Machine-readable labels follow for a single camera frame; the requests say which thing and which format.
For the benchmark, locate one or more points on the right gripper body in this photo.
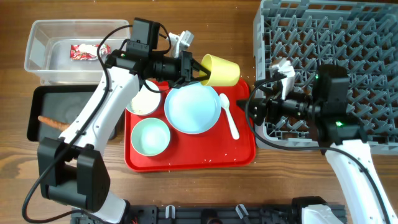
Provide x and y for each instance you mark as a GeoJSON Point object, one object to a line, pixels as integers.
{"type": "Point", "coordinates": [279, 107]}

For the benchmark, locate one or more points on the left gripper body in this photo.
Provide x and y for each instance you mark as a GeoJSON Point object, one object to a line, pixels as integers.
{"type": "Point", "coordinates": [185, 58]}

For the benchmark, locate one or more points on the yellow plastic cup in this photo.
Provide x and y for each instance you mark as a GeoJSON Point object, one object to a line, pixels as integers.
{"type": "Point", "coordinates": [222, 72]}

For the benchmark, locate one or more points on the red snack wrapper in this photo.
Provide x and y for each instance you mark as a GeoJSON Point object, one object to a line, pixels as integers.
{"type": "Point", "coordinates": [88, 51]}

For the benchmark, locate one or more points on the orange carrot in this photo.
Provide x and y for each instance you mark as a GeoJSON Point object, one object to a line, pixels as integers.
{"type": "Point", "coordinates": [53, 123]}

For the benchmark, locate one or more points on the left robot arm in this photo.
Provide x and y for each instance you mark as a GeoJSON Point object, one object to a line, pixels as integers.
{"type": "Point", "coordinates": [72, 170]}

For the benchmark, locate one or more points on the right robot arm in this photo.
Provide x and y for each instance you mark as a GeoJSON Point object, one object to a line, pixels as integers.
{"type": "Point", "coordinates": [340, 136]}

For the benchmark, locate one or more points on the grey dishwasher rack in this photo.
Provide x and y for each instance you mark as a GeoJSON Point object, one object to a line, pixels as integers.
{"type": "Point", "coordinates": [359, 36]}

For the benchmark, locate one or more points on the black waste tray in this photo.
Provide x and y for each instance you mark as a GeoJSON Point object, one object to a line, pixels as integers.
{"type": "Point", "coordinates": [59, 102]}

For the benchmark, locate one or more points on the white plastic spoon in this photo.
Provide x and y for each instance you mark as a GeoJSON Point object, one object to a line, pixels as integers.
{"type": "Point", "coordinates": [225, 105]}

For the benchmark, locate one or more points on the light blue plate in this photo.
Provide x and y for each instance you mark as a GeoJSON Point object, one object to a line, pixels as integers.
{"type": "Point", "coordinates": [192, 109]}

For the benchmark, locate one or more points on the blue bowl with rice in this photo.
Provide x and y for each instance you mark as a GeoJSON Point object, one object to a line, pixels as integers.
{"type": "Point", "coordinates": [146, 101]}

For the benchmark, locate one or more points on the green bowl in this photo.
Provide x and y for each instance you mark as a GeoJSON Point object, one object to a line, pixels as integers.
{"type": "Point", "coordinates": [150, 137]}

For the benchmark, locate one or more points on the red serving tray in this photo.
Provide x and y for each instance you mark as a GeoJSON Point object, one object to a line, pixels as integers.
{"type": "Point", "coordinates": [211, 149]}

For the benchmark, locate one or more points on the clear plastic bin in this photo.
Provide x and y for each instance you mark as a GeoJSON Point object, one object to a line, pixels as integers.
{"type": "Point", "coordinates": [47, 52]}

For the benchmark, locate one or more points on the black mounting rail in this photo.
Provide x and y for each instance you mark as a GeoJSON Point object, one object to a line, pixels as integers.
{"type": "Point", "coordinates": [268, 213]}

